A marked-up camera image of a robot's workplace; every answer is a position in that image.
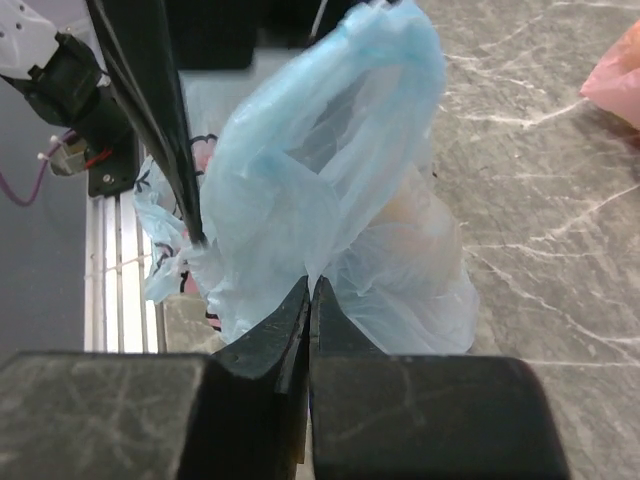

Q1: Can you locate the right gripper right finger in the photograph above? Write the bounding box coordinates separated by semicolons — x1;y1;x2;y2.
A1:
309;276;385;358

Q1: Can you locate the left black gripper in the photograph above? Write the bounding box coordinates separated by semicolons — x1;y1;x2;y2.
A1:
86;0;329;246

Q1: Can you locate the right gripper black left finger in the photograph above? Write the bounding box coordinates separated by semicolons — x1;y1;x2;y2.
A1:
211;277;311;395

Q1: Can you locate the blue plastic bag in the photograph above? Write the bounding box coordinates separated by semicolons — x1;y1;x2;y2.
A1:
134;1;478;355

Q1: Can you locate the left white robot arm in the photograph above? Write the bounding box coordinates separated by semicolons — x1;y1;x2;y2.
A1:
1;1;346;245

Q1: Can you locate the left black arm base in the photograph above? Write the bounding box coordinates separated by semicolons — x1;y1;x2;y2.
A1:
47;132;139;198

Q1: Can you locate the pink tied plastic bag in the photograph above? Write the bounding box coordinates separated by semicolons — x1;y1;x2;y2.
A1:
580;21;640;130

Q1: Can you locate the aluminium rail frame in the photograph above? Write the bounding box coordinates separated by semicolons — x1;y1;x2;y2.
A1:
84;191;166;353

